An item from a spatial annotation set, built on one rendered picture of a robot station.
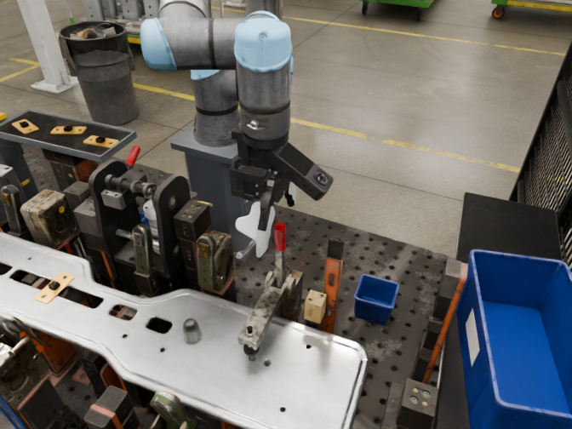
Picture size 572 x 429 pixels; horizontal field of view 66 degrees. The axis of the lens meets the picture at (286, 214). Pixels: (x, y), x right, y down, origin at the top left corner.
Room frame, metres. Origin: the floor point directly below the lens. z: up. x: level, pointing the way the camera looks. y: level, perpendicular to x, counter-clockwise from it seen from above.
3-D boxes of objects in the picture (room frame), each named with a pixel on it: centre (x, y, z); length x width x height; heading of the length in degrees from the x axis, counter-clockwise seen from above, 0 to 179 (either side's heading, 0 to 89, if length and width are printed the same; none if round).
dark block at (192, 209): (0.76, 0.21, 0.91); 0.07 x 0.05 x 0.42; 158
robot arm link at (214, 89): (1.14, 0.18, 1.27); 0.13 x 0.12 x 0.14; 93
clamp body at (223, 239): (0.71, 0.15, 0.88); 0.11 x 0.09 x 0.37; 158
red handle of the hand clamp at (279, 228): (0.60, 0.01, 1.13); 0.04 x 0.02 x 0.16; 68
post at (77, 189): (0.87, 0.51, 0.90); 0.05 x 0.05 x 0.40; 68
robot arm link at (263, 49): (0.61, 0.03, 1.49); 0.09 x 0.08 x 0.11; 3
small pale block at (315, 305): (0.55, -0.06, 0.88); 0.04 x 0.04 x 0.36; 68
